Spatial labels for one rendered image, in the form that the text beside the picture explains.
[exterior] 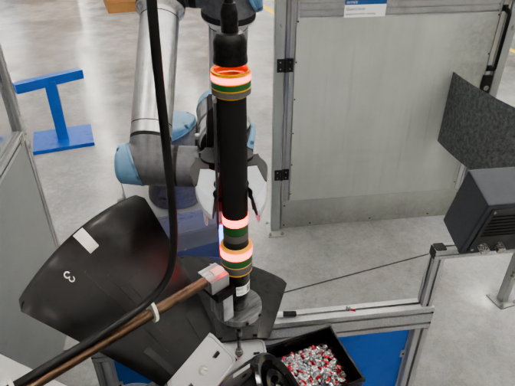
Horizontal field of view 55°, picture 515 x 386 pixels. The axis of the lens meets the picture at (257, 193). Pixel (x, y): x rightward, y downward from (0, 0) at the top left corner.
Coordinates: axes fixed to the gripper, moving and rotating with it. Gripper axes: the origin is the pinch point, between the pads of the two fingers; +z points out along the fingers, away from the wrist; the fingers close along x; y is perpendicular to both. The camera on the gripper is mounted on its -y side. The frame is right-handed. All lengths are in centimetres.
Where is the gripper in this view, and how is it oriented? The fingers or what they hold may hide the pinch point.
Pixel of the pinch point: (234, 204)
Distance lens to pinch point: 58.9
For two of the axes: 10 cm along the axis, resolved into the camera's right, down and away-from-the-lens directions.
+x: -9.9, 0.7, -1.1
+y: 0.0, 8.4, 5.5
